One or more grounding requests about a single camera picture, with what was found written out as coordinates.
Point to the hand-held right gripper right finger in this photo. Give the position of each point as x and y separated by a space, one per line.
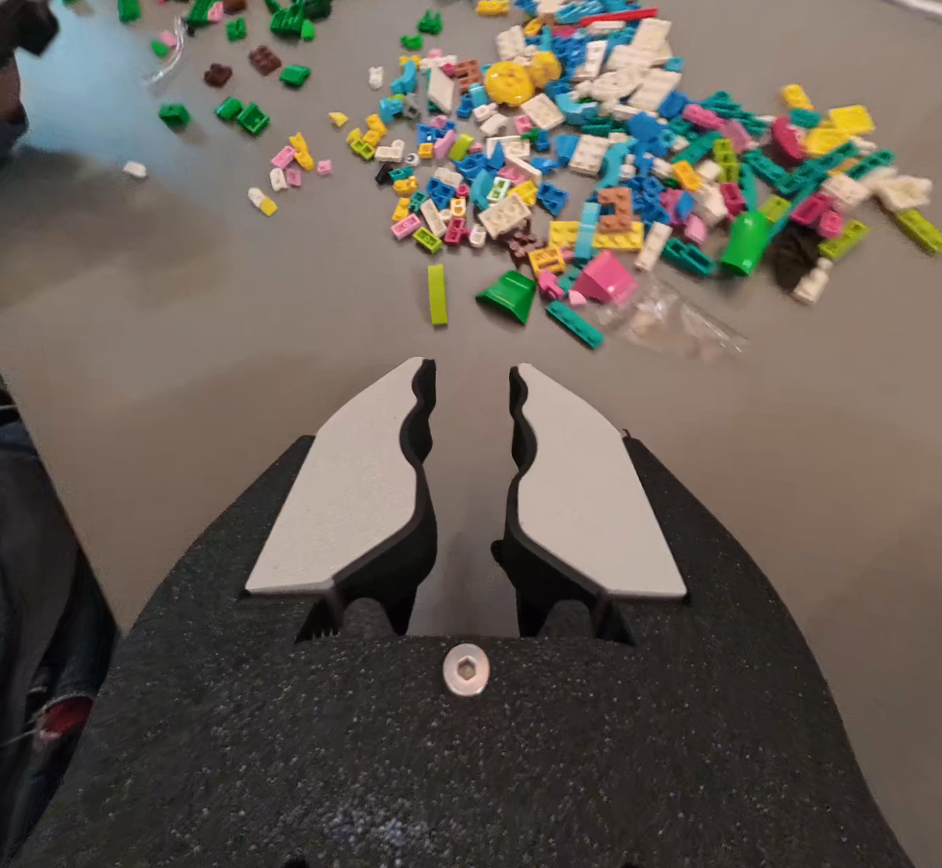
589 492

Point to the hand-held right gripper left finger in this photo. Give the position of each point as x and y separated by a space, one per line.
353 485

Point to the teal lego plate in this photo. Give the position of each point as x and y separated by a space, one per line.
574 324

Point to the green two-by-four lego brick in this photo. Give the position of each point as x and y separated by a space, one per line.
129 7

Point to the small green lego clip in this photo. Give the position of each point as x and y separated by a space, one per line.
160 49

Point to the small pink lego piece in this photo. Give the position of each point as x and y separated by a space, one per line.
169 38

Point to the clear curved lego piece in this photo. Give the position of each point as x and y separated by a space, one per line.
165 62

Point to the small white lego brick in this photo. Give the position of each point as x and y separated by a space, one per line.
135 169

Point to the dark brown small lego brick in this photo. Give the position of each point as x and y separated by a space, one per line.
218 74

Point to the lime green lego tile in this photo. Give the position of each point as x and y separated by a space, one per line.
438 294

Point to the green curved lego slope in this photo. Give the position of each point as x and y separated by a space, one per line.
294 75
229 108

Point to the green curved lego brick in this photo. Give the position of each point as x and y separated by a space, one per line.
254 119

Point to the white lego piece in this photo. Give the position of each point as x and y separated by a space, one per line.
256 197
278 179

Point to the pink lego plate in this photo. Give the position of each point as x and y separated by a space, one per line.
283 157

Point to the yellow lego clip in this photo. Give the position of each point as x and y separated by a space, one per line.
305 161
298 141

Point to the yellow lego slope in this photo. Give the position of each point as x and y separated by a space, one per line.
338 119

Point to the white lego clip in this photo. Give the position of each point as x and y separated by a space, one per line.
376 77

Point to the pile of colourful lego pieces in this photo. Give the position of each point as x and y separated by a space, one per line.
647 132

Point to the clear plastic bag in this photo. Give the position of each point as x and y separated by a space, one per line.
684 327

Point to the person's jeans leg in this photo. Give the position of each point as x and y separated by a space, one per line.
44 588

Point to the green lego bracket piece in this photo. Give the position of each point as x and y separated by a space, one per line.
236 30

